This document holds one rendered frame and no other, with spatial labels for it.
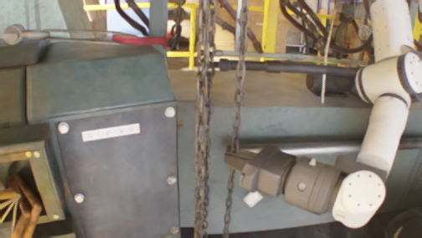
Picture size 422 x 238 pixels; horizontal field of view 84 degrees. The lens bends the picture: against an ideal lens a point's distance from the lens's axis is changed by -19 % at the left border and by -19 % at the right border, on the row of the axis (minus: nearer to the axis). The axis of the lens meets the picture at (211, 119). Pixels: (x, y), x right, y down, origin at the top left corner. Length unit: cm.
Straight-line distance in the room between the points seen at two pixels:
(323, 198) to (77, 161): 40
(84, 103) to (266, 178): 32
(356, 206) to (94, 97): 43
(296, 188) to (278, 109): 56
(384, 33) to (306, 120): 53
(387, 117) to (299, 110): 53
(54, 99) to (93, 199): 19
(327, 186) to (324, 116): 65
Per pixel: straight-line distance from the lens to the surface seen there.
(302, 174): 47
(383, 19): 66
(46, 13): 108
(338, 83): 121
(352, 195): 44
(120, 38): 55
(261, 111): 98
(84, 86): 47
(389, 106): 56
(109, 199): 54
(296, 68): 97
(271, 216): 128
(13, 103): 48
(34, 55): 54
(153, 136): 49
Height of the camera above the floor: 94
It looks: 24 degrees down
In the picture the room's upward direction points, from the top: 3 degrees clockwise
